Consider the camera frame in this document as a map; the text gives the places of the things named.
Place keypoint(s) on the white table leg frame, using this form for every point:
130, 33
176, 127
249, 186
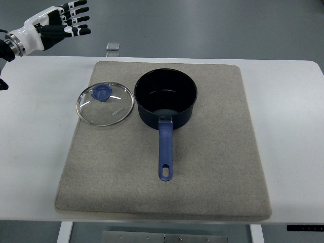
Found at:
65, 232

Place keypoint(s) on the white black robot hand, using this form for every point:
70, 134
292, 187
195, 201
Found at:
49, 27

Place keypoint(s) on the black table control panel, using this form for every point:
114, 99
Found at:
306, 228

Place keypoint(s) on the metal plate under table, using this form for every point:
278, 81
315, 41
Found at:
124, 236

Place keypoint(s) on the dark blue saucepan blue handle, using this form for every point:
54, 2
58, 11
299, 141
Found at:
165, 98

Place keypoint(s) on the glass pot lid blue knob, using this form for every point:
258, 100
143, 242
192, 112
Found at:
105, 104

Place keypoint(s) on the small clear floor plate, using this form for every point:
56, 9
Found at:
112, 46

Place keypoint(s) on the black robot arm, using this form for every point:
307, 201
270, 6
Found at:
8, 54

